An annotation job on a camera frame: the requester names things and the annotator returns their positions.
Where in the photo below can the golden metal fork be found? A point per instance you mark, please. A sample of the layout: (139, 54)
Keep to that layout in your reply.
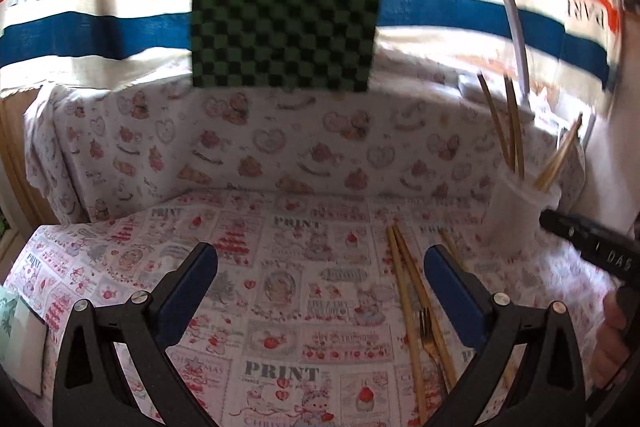
(426, 324)

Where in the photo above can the person's right hand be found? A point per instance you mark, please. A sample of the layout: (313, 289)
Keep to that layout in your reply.
(610, 352)

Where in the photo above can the wooden chopstick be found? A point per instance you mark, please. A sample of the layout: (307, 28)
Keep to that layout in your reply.
(407, 322)
(417, 277)
(557, 152)
(514, 127)
(495, 122)
(567, 154)
(452, 249)

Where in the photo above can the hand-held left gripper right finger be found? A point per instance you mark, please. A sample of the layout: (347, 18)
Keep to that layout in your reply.
(457, 302)

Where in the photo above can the green checkered board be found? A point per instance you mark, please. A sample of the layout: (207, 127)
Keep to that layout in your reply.
(285, 27)

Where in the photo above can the white and green packet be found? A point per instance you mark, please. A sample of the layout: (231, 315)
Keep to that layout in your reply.
(22, 342)

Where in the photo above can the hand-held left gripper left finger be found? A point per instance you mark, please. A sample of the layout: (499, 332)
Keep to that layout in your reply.
(187, 292)

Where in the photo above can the red print patchwork tablecloth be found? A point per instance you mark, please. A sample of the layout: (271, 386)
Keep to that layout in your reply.
(300, 287)

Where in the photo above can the white plastic cup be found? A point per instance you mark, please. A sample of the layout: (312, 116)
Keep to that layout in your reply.
(517, 217)

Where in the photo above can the striped hanging cloth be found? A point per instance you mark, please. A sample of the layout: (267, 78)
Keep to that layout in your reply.
(125, 22)

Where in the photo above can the heart and cake print cloth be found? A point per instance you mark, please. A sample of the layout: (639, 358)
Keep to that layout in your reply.
(280, 142)

